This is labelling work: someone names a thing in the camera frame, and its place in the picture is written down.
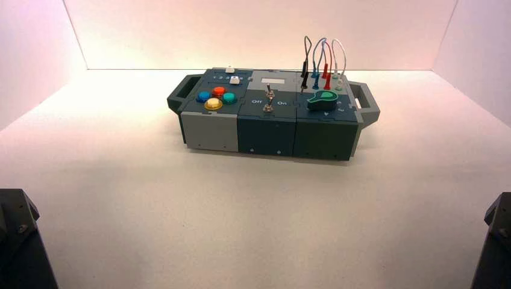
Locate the green rotary knob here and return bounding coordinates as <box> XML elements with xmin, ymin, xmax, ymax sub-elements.
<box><xmin>306</xmin><ymin>90</ymin><xmax>341</xmax><ymax>113</ymax></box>

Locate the red jumper wire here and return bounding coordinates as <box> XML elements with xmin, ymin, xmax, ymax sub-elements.
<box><xmin>321</xmin><ymin>40</ymin><xmax>334</xmax><ymax>92</ymax></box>

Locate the black jumper wire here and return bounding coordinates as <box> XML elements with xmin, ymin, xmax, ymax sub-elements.
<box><xmin>300</xmin><ymin>35</ymin><xmax>313</xmax><ymax>94</ymax></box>

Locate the dark teal grey task box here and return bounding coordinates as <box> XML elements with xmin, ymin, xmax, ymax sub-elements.
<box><xmin>166</xmin><ymin>67</ymin><xmax>381</xmax><ymax>162</ymax></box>

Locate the white jumper wire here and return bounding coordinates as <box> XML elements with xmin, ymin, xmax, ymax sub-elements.
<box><xmin>331</xmin><ymin>38</ymin><xmax>348</xmax><ymax>92</ymax></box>

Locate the blue jumper wire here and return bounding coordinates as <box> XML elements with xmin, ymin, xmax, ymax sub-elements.
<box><xmin>311</xmin><ymin>37</ymin><xmax>328</xmax><ymax>90</ymax></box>

